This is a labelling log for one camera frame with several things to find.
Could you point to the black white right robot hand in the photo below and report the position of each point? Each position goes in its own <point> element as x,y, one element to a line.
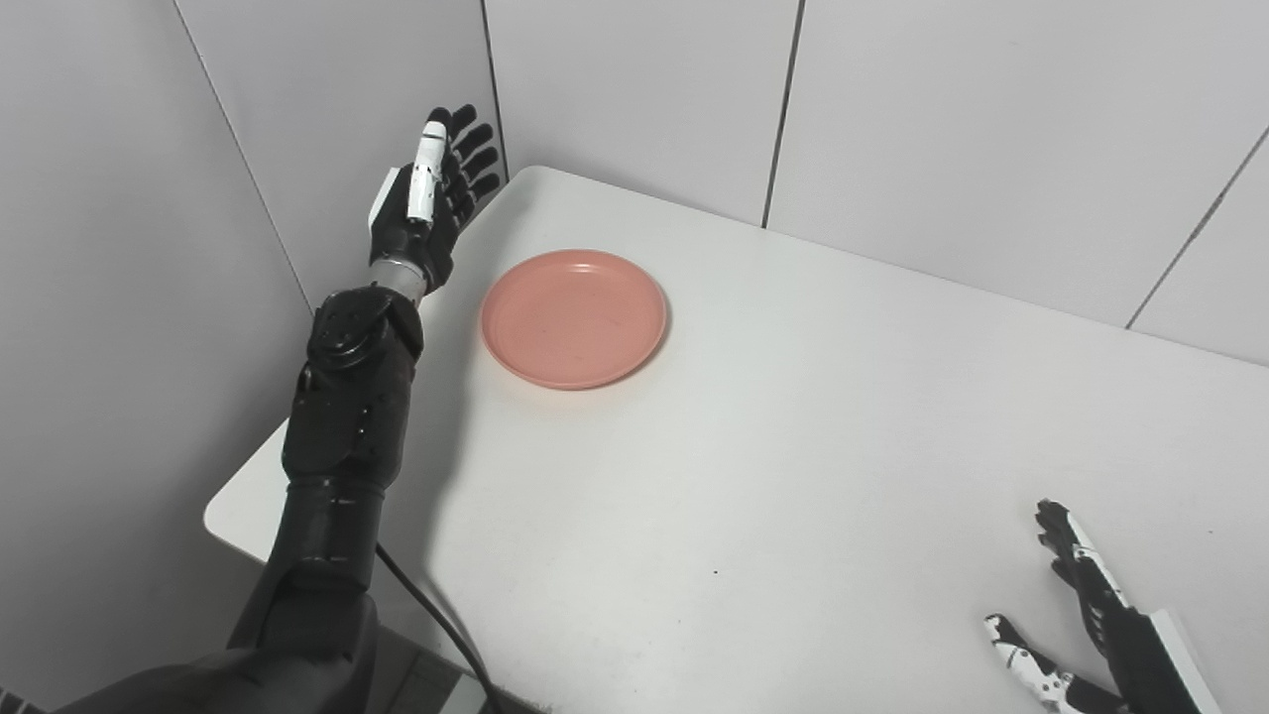
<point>1140,659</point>

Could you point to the pink round plate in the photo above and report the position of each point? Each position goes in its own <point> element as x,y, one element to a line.
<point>573,317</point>

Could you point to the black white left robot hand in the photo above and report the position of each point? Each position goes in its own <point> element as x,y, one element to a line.
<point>416,238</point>

